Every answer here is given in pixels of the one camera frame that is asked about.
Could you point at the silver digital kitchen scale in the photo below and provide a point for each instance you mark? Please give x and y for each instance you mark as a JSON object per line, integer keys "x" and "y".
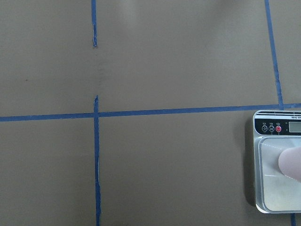
{"x": 273, "y": 132}

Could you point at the brown paper table cover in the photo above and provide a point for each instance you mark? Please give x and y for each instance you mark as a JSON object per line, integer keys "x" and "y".
{"x": 96, "y": 115}

